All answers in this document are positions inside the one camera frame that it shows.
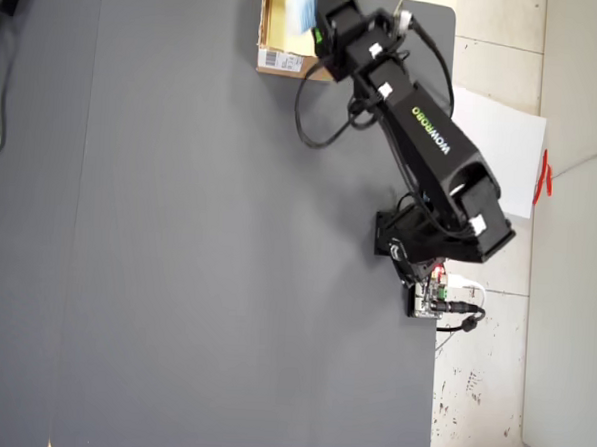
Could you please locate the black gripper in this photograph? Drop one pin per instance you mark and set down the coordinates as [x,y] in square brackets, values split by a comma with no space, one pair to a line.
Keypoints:
[345,41]

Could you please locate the white block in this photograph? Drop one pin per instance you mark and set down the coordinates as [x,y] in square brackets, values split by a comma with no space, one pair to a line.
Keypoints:
[302,6]

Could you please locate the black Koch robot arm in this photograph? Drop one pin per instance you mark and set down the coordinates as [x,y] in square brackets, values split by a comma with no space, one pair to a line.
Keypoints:
[433,140]

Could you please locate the brown cardboard box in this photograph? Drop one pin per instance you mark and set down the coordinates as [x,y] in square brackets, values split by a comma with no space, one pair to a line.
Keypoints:
[282,60]

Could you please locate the yellow paper sheets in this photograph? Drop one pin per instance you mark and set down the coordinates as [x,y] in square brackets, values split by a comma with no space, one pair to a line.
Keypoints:
[279,17]

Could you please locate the white paper sheet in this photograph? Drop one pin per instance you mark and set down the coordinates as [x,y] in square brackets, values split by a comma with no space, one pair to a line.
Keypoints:
[502,149]

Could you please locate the grey table mat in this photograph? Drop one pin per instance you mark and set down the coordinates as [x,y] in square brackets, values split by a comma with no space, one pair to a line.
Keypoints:
[252,256]

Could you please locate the blue controller circuit board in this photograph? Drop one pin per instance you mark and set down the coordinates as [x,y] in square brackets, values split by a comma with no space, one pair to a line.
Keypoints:
[427,295]

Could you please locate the small camera circuit board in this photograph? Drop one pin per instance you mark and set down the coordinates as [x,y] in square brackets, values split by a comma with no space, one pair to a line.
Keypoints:
[403,21]

